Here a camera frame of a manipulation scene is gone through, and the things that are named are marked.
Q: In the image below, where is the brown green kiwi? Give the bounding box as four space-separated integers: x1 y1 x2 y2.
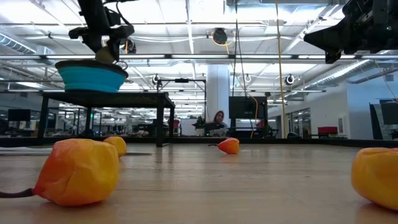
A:
95 45 116 65

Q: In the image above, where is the yellow orange toy pear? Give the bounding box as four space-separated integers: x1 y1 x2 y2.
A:
351 146 398 212
0 138 121 207
103 136 127 159

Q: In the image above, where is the black display screen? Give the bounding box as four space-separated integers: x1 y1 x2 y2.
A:
228 95 269 138

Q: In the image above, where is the black computer monitor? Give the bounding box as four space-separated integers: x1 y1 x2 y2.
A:
7 108 32 122
379 98 398 126

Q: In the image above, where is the black upright panel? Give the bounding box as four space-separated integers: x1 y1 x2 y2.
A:
369 102 384 141

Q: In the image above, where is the person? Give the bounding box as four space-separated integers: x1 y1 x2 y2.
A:
211 110 229 138

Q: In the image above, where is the black ceiling cable reel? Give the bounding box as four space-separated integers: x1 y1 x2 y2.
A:
121 36 137 54
212 27 229 45

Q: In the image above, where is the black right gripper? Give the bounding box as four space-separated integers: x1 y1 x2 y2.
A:
303 0 398 65

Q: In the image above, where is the silver air duct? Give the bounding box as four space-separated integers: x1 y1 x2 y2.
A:
303 51 398 91
0 30 56 56

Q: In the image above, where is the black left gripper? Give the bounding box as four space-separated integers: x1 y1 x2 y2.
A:
68 0 136 62

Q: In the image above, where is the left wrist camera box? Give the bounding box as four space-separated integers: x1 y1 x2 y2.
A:
104 7 123 28

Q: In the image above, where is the teal collapsible colander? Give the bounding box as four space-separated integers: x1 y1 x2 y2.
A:
55 58 129 93

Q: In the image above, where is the white round column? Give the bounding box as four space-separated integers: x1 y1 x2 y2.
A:
206 63 231 138

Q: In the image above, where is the thin black camera gantry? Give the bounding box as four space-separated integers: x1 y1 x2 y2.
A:
156 77 208 138

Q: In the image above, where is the black perforated metal stand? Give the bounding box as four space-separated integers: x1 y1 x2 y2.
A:
37 91 177 147

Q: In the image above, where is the long ceiling light bar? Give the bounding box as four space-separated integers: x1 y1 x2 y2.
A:
0 53 398 61

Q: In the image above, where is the small red pepper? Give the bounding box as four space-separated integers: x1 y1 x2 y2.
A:
208 137 241 154

